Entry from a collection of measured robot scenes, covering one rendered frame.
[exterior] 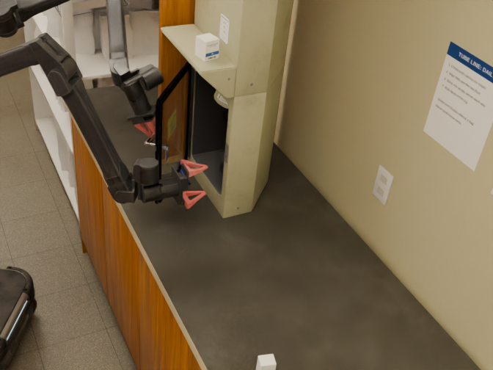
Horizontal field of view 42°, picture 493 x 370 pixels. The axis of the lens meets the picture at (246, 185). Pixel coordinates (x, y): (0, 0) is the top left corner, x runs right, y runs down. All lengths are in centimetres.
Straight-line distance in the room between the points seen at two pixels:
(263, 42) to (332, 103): 47
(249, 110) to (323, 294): 60
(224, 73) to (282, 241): 61
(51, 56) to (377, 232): 117
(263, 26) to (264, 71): 15
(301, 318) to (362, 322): 18
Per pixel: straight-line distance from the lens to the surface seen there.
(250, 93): 194
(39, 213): 372
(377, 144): 207
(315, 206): 229
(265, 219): 220
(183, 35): 204
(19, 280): 300
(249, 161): 208
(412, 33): 189
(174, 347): 213
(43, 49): 172
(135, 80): 203
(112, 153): 181
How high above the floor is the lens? 234
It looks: 37 degrees down
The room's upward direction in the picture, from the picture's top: 7 degrees clockwise
